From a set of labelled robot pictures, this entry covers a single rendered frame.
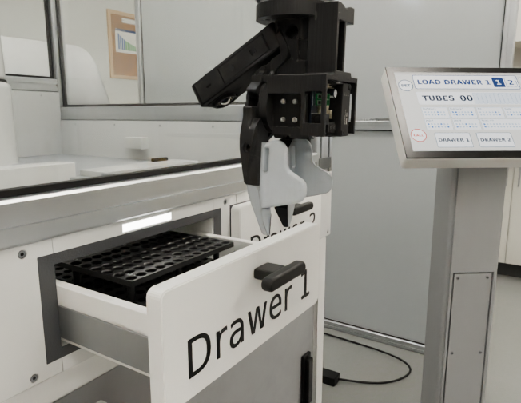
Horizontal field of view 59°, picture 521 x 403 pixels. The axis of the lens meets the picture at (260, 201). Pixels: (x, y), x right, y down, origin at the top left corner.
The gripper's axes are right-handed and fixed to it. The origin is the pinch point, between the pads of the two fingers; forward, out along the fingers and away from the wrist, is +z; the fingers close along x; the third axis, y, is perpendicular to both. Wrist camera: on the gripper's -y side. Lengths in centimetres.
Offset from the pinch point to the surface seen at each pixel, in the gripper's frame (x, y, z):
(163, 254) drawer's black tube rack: -0.6, -14.7, 6.7
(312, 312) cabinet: 49, -18, 34
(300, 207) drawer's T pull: 29.9, -12.0, 5.9
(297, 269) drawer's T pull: 1.4, 2.6, 5.6
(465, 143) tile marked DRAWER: 88, 4, -3
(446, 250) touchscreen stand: 97, 1, 29
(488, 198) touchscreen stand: 102, 10, 13
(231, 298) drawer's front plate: -5.4, -1.0, 7.2
